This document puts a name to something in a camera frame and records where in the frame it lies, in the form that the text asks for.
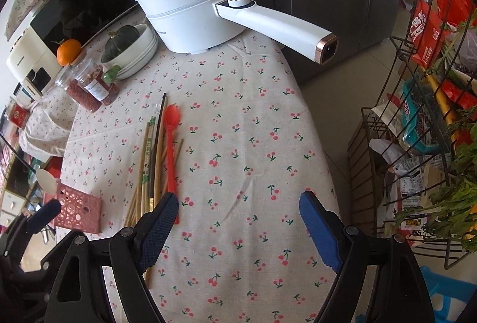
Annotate green squash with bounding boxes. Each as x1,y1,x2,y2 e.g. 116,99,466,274
104,25,140,61

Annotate metal wire rack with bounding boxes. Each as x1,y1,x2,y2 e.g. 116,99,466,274
348,0,477,270

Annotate black chopstick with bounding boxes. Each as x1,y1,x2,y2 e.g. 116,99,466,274
147,93,167,214

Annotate white electric pot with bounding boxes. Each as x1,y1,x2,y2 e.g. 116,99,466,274
131,0,340,65

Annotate red box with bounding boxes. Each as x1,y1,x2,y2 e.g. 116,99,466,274
7,103,30,128

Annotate white bowl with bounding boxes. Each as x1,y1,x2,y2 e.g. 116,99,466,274
102,23,155,65
111,44,159,80
102,35,158,72

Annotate cherry print tablecloth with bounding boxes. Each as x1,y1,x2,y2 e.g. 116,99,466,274
60,10,341,323

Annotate white kitchen appliance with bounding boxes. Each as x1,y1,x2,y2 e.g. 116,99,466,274
5,27,60,100

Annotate red snack packet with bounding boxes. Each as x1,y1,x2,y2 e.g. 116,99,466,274
409,0,452,67

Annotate pink plastic basket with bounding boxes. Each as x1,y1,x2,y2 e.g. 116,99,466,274
54,183,103,234

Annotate white plastic spoon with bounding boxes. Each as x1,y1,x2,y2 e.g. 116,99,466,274
35,168,62,198

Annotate bunch of leafy greens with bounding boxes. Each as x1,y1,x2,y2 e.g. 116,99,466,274
394,114,477,254

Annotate goji berry jar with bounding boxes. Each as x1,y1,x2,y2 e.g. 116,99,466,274
56,64,103,113

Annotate red chopsticks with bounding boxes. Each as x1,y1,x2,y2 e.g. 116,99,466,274
164,104,180,225

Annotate teal snack packet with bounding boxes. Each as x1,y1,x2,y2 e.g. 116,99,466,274
400,79,454,155

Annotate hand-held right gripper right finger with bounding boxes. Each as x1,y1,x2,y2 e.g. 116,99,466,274
299,191,436,323

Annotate cherry print cloth cover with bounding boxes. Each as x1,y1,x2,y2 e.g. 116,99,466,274
18,85,80,157

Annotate orange fruit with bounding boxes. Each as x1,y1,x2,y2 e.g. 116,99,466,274
57,39,82,66

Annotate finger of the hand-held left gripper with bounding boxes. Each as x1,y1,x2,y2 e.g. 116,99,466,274
0,199,62,257

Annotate white printed plastic bag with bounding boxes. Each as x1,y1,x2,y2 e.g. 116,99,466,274
371,139,450,214

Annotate small green object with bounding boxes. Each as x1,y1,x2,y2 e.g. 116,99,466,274
102,64,122,84

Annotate bamboo chopsticks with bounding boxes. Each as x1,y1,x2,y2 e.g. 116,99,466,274
140,103,162,197

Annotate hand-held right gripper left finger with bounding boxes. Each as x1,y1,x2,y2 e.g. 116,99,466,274
42,192,180,323

